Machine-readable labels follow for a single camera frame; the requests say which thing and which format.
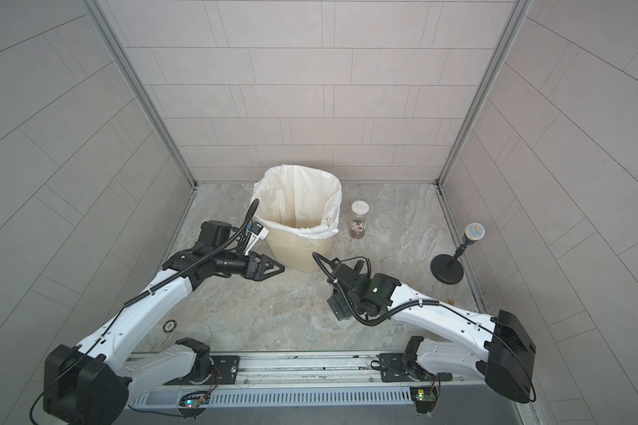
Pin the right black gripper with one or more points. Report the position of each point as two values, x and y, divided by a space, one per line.
338 305

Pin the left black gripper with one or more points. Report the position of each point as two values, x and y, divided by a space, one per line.
252 266

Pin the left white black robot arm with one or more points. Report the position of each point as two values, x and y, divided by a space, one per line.
93 381

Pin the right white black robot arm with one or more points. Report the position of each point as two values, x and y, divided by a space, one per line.
497 348

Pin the cream woven waste bin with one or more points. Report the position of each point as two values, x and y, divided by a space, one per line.
296 252

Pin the white plastic bin liner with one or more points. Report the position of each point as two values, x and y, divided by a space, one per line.
300 200

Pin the white lidded glass jar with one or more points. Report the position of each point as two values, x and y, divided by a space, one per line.
359 211

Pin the black stand with round top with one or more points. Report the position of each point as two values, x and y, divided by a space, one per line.
448 269

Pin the right green circuit board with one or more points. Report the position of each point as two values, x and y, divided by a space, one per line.
425 400

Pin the green circuit board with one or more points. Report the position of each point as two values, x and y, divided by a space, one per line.
425 400
195 400

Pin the left green circuit board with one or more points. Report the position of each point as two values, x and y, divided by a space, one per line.
195 400

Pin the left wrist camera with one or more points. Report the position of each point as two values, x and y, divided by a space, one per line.
255 233

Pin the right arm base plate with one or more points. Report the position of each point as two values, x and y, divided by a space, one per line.
393 369

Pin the aluminium mounting rail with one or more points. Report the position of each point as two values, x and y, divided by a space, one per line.
259 370

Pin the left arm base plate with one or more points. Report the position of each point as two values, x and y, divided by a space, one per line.
224 369

